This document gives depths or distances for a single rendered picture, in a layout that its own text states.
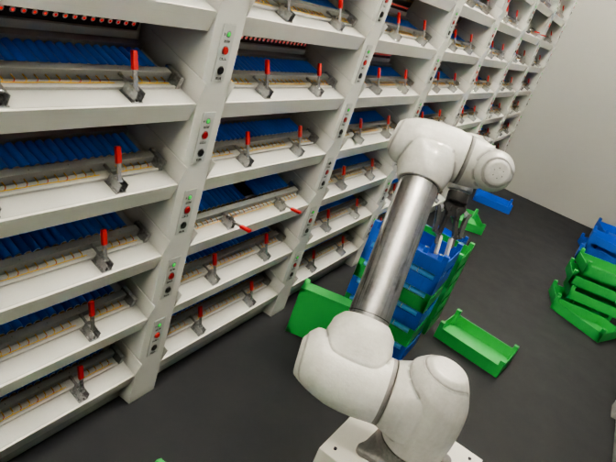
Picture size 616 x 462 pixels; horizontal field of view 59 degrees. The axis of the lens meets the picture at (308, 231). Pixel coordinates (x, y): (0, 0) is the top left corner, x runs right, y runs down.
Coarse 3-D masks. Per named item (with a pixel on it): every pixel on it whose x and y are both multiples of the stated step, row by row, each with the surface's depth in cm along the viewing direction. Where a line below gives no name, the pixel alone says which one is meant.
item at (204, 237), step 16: (288, 176) 193; (304, 192) 191; (256, 208) 171; (272, 208) 176; (288, 208) 182; (304, 208) 192; (208, 224) 152; (240, 224) 161; (256, 224) 166; (272, 224) 178; (192, 240) 140; (208, 240) 148; (224, 240) 157
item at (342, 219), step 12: (360, 192) 258; (336, 204) 240; (348, 204) 245; (360, 204) 258; (372, 204) 256; (324, 216) 229; (336, 216) 235; (348, 216) 242; (360, 216) 249; (312, 228) 217; (324, 228) 222; (336, 228) 229; (348, 228) 243; (312, 240) 212; (324, 240) 225
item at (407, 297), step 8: (360, 264) 208; (360, 272) 209; (440, 288) 211; (400, 296) 203; (408, 296) 202; (416, 296) 200; (432, 296) 203; (408, 304) 202; (416, 304) 201; (424, 304) 199
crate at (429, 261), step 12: (372, 228) 202; (372, 240) 204; (420, 240) 215; (432, 240) 213; (420, 252) 195; (444, 252) 211; (456, 252) 207; (420, 264) 196; (432, 264) 194; (444, 264) 192
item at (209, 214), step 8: (272, 192) 179; (280, 192) 182; (288, 192) 185; (248, 200) 168; (256, 200) 170; (264, 200) 173; (216, 208) 155; (224, 208) 157; (232, 208) 160; (240, 208) 164; (200, 216) 148; (208, 216) 151; (216, 216) 155
